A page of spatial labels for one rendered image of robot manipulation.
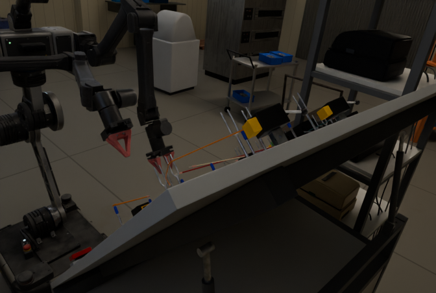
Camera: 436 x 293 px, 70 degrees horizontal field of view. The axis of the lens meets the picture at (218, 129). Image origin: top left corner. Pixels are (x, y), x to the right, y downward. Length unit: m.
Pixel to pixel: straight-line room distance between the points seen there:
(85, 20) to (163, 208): 7.57
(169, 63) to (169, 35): 0.41
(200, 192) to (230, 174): 0.04
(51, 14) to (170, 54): 3.46
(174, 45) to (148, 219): 4.79
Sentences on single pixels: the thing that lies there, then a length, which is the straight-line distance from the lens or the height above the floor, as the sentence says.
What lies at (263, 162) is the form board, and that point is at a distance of 0.31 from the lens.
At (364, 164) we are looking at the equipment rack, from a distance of 1.68.
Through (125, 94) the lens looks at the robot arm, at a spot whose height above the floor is 1.45.
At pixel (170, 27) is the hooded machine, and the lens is 5.09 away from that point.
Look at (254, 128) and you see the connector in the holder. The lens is 0.55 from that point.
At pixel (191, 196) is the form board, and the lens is 0.25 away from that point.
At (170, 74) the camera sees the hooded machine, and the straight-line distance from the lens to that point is 5.13.
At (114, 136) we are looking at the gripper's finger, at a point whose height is 1.36.
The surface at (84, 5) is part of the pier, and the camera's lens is 7.75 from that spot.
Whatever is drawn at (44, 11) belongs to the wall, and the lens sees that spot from 7.74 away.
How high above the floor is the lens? 1.80
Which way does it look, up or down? 25 degrees down
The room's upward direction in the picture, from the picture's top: 6 degrees clockwise
